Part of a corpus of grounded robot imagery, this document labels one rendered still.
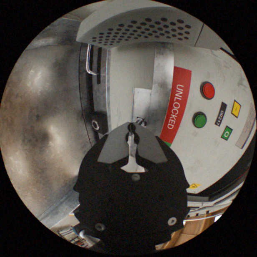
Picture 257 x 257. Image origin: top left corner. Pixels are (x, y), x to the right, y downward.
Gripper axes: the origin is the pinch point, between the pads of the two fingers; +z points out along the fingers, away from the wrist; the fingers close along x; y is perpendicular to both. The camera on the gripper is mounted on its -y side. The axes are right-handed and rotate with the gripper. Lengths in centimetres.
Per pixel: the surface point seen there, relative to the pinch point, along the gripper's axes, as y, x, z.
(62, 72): -10.9, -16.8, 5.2
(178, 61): -12.1, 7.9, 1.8
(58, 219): 33, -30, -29
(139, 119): 1.5, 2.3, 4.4
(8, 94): -10.6, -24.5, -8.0
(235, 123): -5.4, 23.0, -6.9
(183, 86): -7.4, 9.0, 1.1
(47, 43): -19.8, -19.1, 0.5
